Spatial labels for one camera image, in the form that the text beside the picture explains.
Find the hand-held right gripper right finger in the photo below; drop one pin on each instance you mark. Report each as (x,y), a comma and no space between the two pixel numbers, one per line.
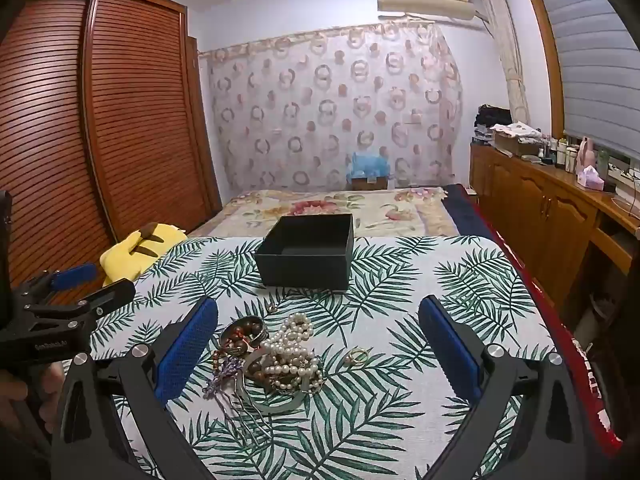
(450,352)

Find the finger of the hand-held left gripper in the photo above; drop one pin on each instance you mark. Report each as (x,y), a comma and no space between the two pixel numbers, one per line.
(75,275)
(112,292)

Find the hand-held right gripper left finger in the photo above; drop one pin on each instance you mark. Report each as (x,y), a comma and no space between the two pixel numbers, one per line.
(184,350)

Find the purple bead strand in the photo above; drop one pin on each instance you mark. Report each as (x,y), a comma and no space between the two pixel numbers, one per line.
(220,377)

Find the silver hair fork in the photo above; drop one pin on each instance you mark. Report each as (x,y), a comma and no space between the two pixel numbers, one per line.
(245,410)

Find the black box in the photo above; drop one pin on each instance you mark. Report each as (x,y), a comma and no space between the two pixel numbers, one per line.
(305,260)

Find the person's left hand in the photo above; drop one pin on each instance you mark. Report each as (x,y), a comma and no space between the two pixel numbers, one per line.
(50,390)

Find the yellow plush toy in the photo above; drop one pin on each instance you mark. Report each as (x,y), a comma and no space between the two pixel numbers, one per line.
(125,260)

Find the leaf print tablecloth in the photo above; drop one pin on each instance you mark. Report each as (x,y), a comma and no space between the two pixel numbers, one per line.
(380,310)

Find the small gold earring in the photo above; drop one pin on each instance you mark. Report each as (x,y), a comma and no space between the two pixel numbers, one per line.
(271,307)

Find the red bedding edge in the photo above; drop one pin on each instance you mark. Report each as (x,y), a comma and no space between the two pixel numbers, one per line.
(555,320)

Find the navy blanket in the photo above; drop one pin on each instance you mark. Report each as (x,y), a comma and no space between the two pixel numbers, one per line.
(467,210)

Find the wooden slatted wardrobe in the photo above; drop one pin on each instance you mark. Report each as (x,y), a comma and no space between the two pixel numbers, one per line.
(135,125)

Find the wooden sideboard cabinet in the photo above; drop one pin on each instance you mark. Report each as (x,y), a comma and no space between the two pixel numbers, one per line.
(540,210)

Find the small cardboard box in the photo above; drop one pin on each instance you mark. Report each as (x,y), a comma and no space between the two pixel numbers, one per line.
(369,183)

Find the blue plastic bag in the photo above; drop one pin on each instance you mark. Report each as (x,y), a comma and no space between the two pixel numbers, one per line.
(367,165)

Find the pink tissue box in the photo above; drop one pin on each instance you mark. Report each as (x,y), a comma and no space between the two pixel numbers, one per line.
(590,178)

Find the cardboard box with cloth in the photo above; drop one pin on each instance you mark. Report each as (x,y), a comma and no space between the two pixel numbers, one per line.
(517,137)

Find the row of bottles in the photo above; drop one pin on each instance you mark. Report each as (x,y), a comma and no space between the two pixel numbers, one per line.
(562,155)

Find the dark clothes pile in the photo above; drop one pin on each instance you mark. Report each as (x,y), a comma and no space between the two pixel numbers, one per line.
(492,117)

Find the pink bunny figure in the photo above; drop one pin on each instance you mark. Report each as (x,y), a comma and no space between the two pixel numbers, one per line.
(586,152)

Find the white wrapped pipe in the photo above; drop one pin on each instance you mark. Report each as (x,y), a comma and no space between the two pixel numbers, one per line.
(510,60)

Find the grey window blind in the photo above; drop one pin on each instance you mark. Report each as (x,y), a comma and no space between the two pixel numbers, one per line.
(595,60)

